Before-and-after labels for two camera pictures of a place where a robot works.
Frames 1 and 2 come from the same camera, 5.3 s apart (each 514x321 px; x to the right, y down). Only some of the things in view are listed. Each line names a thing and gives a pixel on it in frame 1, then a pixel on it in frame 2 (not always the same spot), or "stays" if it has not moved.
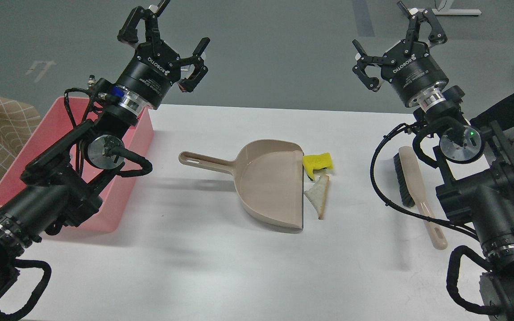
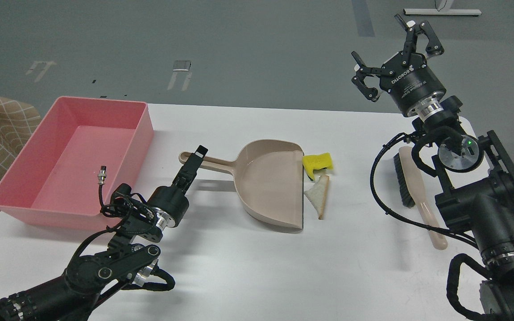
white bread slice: (317, 195) stays
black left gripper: (157, 66) -> (171, 204)
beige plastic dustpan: (269, 177) stays
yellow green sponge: (315, 162) stays
